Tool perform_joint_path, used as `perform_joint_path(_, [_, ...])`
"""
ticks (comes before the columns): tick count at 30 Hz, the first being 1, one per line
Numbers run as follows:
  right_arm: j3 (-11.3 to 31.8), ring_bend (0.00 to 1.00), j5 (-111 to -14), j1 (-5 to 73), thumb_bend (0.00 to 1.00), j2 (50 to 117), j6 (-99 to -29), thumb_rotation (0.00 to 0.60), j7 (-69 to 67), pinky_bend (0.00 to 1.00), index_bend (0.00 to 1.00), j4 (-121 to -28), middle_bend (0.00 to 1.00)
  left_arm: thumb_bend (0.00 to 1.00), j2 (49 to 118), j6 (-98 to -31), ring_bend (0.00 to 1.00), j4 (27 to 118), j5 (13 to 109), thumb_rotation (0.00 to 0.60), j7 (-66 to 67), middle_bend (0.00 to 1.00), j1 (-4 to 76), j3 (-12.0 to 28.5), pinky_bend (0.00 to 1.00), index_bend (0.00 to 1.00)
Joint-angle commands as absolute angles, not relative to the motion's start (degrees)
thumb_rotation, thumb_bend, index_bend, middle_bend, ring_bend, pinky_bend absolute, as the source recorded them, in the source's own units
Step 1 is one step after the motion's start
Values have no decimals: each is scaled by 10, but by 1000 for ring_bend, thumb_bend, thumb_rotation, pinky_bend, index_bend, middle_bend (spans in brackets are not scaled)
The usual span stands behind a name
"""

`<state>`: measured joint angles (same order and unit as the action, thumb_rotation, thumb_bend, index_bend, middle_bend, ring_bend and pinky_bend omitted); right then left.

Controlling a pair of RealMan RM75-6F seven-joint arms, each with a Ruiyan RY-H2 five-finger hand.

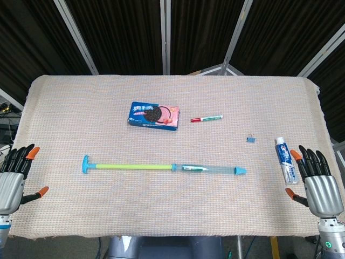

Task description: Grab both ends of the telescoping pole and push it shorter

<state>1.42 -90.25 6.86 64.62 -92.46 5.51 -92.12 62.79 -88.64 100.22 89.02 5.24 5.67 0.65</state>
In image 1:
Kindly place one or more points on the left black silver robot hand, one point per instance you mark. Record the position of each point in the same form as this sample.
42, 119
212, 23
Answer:
10, 186

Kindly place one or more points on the white marker red cap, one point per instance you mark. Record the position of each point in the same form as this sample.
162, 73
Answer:
210, 118

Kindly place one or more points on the beige woven tablecloth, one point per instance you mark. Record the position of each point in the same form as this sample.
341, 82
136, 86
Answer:
172, 205

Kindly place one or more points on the blue binder clip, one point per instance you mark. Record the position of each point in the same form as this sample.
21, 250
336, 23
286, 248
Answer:
251, 139

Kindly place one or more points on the grey metal table leg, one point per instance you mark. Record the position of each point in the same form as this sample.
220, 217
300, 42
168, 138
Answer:
240, 246

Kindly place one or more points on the clear plastic tube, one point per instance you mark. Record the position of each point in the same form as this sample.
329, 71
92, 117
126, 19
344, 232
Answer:
194, 169

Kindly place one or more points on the white blue toothpaste tube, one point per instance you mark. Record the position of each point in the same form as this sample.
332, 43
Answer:
286, 162

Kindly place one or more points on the blue pink Oreo box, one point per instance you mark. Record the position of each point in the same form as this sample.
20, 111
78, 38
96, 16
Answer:
153, 117

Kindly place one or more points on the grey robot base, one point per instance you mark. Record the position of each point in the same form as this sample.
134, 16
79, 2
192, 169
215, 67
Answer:
164, 248

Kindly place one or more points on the dark folding screen panel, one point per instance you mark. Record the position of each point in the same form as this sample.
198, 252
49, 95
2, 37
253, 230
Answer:
121, 35
283, 32
27, 40
202, 32
334, 94

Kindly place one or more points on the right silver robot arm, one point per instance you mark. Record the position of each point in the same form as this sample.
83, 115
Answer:
330, 237

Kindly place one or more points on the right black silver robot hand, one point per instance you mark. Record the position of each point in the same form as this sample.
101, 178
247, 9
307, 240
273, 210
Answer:
322, 194

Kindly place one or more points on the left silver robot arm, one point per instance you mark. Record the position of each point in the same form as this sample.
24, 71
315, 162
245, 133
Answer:
4, 229

